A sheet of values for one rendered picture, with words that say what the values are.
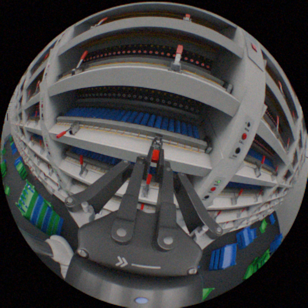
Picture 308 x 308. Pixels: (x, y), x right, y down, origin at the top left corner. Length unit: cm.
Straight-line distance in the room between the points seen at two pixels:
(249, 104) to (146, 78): 24
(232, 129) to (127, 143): 26
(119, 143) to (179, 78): 20
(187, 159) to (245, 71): 29
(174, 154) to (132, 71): 22
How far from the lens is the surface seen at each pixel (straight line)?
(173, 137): 28
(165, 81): 22
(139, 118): 32
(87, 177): 46
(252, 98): 30
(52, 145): 53
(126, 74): 23
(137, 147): 26
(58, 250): 69
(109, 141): 28
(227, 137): 27
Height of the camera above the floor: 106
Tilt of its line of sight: 33 degrees down
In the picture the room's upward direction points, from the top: 13 degrees clockwise
